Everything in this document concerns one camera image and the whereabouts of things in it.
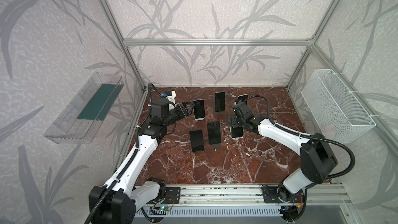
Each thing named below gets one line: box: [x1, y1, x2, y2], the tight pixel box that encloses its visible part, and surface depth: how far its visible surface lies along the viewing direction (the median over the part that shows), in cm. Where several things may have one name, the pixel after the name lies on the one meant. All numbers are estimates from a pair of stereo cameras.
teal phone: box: [214, 91, 226, 113], surface depth 100 cm
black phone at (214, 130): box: [207, 121, 222, 145], surface depth 85 cm
